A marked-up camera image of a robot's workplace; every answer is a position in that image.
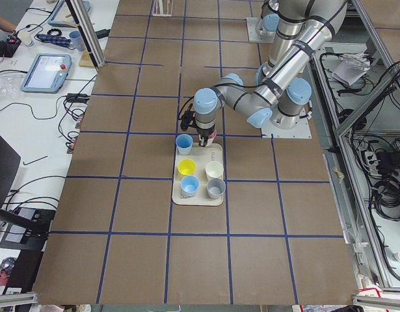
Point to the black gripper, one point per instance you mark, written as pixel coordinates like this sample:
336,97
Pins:
204,132

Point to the pink plastic cup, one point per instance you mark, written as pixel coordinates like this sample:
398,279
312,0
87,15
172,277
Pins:
213,135

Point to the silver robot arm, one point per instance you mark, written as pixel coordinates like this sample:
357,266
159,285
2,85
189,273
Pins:
304,26
269,18

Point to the blue cup back of tray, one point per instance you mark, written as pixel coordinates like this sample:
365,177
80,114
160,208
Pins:
184,144

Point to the blue cup of tray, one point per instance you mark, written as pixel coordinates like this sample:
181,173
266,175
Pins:
189,186
184,144

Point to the pale green plastic cup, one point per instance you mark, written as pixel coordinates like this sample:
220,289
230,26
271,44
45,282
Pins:
214,169

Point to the yellow plastic cup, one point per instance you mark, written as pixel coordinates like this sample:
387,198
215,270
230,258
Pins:
186,167

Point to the blue cup front of tray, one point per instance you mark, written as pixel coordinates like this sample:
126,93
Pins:
189,186

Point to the grey plastic cup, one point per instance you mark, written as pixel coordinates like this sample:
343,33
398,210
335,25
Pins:
216,187

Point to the blue cup on desk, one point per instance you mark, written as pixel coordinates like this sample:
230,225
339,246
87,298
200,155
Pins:
77,40

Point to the white paper cup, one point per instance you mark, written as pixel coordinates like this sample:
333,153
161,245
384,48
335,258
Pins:
26,38

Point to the wooden mug tree stand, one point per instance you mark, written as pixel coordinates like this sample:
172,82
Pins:
89,55

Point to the black power adapter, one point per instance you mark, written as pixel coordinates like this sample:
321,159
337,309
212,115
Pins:
102,33

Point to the near blue teach pendant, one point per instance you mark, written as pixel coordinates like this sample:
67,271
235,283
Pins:
47,73

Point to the blue teach pendant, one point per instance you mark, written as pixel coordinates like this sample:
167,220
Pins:
61,16
47,73

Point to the blue plaid cloth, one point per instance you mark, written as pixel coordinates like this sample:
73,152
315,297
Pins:
55,40

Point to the far blue teach pendant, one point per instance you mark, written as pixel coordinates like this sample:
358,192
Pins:
61,16

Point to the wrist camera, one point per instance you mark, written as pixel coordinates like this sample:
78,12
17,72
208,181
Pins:
187,120

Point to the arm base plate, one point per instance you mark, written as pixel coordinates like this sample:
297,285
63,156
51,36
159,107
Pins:
294,126
257,32

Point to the white wire cup rack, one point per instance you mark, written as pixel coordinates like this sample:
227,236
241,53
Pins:
162,8

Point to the aluminium frame post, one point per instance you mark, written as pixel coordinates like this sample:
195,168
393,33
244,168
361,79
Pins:
88,32

